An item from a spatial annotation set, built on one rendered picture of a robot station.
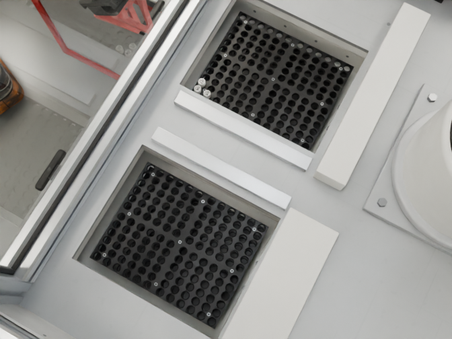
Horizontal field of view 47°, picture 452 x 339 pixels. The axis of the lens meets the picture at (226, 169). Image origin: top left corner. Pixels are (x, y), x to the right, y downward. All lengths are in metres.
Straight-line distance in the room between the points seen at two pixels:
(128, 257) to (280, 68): 0.40
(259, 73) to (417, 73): 0.26
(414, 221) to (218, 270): 0.30
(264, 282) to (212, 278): 0.09
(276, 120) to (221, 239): 0.22
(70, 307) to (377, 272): 0.45
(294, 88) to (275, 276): 0.32
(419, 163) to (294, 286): 0.24
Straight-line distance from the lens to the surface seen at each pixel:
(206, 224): 0.83
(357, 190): 0.82
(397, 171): 0.81
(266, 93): 0.90
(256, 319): 0.77
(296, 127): 0.88
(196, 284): 0.82
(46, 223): 0.78
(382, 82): 0.85
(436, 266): 0.84
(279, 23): 0.99
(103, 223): 0.92
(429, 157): 0.72
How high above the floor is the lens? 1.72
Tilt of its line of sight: 75 degrees down
